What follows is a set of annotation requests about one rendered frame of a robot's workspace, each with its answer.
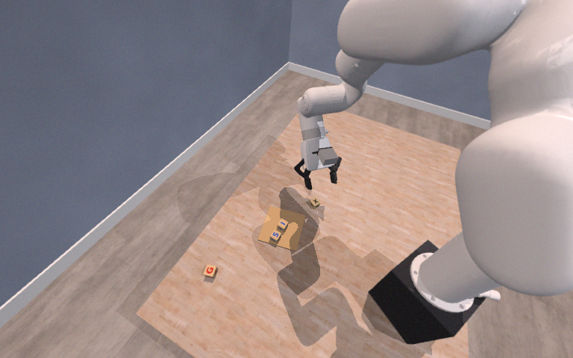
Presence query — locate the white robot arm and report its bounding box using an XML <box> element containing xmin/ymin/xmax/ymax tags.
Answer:
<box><xmin>297</xmin><ymin>0</ymin><xmax>573</xmax><ymax>313</ymax></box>

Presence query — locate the tan letter block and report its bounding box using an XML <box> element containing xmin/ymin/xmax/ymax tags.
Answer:
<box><xmin>310</xmin><ymin>198</ymin><xmax>321</xmax><ymax>209</ymax></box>
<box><xmin>270</xmin><ymin>230</ymin><xmax>281</xmax><ymax>243</ymax></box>
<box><xmin>204</xmin><ymin>265</ymin><xmax>218</xmax><ymax>278</ymax></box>
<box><xmin>277</xmin><ymin>219</ymin><xmax>289</xmax><ymax>232</ymax></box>

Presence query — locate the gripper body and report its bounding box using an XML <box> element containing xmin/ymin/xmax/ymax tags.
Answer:
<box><xmin>301</xmin><ymin>136</ymin><xmax>333</xmax><ymax>171</ymax></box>

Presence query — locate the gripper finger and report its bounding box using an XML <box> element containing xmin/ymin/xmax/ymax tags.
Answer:
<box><xmin>294</xmin><ymin>159</ymin><xmax>312</xmax><ymax>190</ymax></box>
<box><xmin>328</xmin><ymin>157</ymin><xmax>342</xmax><ymax>183</ymax></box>

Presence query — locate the tan flat mat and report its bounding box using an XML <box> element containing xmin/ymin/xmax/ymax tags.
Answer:
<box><xmin>258</xmin><ymin>206</ymin><xmax>305</xmax><ymax>251</ymax></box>

